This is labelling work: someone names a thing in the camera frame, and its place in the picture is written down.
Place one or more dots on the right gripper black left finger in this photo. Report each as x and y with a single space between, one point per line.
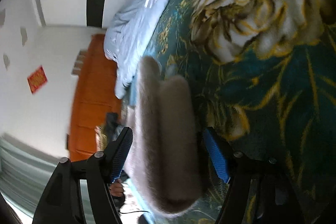
104 168

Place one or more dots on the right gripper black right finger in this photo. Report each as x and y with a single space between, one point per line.
229 169

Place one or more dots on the fuzzy beige cartoon sweater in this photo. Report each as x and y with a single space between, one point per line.
163 161

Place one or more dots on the person's left hand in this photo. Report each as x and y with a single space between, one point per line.
116 188

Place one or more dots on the olive yellow knit sweater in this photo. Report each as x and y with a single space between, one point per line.
101 139

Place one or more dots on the dark navy folded garment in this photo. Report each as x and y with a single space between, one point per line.
112 128

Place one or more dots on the orange wooden headboard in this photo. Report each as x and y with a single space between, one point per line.
94 98

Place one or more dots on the light blue floral quilt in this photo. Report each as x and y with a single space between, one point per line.
127 38

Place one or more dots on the teal floral plush blanket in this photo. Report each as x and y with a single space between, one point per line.
262 76

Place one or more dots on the red paper wall decoration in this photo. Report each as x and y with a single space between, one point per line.
36 80

